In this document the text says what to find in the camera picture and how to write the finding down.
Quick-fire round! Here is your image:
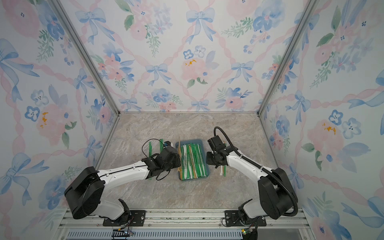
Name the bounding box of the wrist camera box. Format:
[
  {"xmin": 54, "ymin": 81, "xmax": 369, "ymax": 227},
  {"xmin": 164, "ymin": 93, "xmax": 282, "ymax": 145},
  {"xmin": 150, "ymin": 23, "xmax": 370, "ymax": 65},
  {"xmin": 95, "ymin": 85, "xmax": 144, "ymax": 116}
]
[
  {"xmin": 208, "ymin": 136, "xmax": 226, "ymax": 152},
  {"xmin": 164, "ymin": 141, "xmax": 171, "ymax": 148}
]

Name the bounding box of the blue plastic storage tray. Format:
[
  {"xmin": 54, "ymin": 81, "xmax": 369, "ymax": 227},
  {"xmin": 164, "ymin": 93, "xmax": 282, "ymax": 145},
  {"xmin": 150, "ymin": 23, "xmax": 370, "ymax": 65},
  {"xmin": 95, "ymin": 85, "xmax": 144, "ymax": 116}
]
[{"xmin": 176, "ymin": 139, "xmax": 210, "ymax": 182}]

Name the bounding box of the aluminium frame post right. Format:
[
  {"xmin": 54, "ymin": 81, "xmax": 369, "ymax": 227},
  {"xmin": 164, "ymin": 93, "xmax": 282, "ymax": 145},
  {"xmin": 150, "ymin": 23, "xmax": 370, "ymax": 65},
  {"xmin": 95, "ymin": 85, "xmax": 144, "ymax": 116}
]
[{"xmin": 258, "ymin": 0, "xmax": 319, "ymax": 118}]

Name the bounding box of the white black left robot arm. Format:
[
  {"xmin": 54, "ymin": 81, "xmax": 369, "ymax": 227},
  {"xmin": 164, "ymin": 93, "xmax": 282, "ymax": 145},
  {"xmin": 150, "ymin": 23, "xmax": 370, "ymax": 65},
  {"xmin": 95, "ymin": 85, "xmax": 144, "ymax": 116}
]
[{"xmin": 65, "ymin": 146, "xmax": 181, "ymax": 221}]

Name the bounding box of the black corrugated cable conduit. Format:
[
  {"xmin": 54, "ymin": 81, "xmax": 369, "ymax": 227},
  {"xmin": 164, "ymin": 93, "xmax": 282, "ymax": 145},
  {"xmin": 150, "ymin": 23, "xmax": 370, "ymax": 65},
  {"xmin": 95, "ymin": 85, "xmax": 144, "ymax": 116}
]
[{"xmin": 213, "ymin": 126, "xmax": 299, "ymax": 217}]

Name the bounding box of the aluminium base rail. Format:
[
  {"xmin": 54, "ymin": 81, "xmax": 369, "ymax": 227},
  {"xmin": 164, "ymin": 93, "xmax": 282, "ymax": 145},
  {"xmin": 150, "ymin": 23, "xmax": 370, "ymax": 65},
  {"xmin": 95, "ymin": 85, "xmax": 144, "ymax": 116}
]
[{"xmin": 53, "ymin": 209, "xmax": 315, "ymax": 240}]

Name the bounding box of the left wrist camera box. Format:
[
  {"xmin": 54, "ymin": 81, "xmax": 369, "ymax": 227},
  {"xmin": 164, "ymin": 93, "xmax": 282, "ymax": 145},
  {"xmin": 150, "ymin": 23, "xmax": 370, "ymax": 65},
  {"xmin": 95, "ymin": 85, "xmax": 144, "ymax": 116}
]
[{"xmin": 164, "ymin": 141, "xmax": 171, "ymax": 148}]

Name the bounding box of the brown paper straw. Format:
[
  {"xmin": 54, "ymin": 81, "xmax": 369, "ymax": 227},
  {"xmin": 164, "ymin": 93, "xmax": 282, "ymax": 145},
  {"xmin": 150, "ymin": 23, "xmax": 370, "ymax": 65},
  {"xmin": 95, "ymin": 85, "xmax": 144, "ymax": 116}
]
[{"xmin": 178, "ymin": 140, "xmax": 182, "ymax": 178}]

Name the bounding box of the thin black left cable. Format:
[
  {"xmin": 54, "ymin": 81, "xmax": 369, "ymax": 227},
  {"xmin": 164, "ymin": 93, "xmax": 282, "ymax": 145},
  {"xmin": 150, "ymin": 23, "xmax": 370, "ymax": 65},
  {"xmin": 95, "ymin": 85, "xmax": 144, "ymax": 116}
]
[{"xmin": 141, "ymin": 138, "xmax": 166, "ymax": 158}]

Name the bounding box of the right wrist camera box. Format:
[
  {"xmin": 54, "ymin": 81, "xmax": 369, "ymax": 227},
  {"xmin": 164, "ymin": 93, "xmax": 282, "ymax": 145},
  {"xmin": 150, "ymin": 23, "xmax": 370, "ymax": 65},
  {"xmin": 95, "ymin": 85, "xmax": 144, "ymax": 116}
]
[{"xmin": 208, "ymin": 136, "xmax": 226, "ymax": 152}]

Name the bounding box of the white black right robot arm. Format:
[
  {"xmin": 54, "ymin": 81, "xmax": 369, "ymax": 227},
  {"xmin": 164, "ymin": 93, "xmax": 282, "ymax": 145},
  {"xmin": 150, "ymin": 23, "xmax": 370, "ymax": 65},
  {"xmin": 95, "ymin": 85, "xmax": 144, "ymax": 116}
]
[{"xmin": 206, "ymin": 147, "xmax": 299, "ymax": 222}]

